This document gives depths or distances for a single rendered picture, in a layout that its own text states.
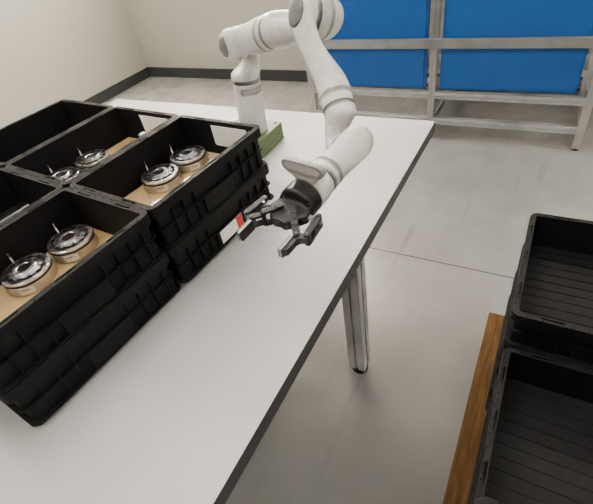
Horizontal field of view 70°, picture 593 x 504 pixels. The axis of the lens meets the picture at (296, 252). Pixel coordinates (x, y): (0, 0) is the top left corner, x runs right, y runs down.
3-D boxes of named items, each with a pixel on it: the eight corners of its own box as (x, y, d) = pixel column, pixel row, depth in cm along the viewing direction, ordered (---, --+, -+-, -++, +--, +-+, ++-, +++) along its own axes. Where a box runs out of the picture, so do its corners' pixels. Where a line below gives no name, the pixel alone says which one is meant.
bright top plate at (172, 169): (163, 162, 119) (162, 160, 119) (186, 169, 113) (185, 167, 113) (133, 180, 114) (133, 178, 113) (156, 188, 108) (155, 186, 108)
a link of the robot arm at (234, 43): (252, 16, 106) (283, 7, 110) (211, 33, 128) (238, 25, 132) (263, 55, 110) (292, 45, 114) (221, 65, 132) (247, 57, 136)
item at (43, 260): (36, 249, 95) (34, 247, 95) (59, 262, 90) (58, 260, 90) (-8, 278, 90) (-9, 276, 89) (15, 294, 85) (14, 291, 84)
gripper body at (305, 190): (328, 213, 82) (301, 245, 78) (293, 202, 86) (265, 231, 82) (323, 183, 77) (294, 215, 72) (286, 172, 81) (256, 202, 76)
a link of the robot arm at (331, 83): (332, 93, 84) (364, 96, 89) (299, -24, 88) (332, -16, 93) (308, 117, 92) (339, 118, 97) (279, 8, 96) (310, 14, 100)
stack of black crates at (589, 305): (504, 315, 149) (531, 211, 120) (605, 340, 136) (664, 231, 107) (482, 413, 124) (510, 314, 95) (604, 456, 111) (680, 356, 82)
